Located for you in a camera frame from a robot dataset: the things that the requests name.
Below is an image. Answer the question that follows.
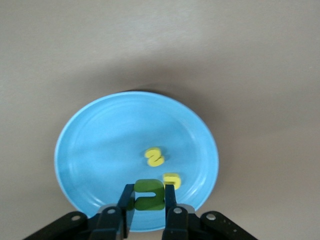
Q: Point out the blue plate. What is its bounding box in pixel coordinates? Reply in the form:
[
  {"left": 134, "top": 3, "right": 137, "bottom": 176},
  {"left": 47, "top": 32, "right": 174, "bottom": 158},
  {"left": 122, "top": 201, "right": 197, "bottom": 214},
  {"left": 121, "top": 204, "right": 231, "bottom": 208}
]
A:
[{"left": 54, "top": 91, "right": 220, "bottom": 233}]

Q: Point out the yellow foam letter u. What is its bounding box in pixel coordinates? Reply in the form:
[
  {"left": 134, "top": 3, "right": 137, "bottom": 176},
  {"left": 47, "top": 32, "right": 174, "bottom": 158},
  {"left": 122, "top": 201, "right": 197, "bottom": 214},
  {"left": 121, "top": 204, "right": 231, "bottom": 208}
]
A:
[{"left": 161, "top": 172, "right": 182, "bottom": 190}]

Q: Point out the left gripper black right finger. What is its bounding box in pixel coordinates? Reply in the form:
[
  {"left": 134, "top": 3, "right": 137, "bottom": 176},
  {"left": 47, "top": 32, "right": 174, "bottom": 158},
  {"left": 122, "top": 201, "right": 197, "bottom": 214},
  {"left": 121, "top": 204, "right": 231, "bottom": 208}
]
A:
[{"left": 161, "top": 184, "right": 260, "bottom": 240}]

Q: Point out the brown table cover mat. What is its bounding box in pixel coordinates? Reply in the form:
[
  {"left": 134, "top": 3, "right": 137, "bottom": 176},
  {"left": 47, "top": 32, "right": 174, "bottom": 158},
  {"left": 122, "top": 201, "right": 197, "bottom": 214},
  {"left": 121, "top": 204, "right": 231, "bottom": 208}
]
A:
[{"left": 0, "top": 0, "right": 320, "bottom": 240}]

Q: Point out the yellow foam letter s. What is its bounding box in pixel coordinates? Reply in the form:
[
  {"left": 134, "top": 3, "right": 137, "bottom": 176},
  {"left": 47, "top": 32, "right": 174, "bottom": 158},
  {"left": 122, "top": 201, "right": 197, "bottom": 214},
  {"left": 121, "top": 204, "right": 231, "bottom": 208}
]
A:
[{"left": 144, "top": 147, "right": 166, "bottom": 168}]

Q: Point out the green foam letter u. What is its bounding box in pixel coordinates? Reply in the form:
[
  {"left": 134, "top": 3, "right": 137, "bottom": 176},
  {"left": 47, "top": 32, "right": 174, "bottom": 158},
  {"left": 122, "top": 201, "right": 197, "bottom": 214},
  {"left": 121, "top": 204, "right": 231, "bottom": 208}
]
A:
[{"left": 126, "top": 179, "right": 166, "bottom": 211}]

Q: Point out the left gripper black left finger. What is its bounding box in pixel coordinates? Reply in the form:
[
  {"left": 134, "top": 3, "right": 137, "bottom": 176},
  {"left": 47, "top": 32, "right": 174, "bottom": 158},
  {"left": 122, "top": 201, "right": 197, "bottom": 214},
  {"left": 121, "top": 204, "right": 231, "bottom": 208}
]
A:
[{"left": 23, "top": 184, "right": 136, "bottom": 240}]

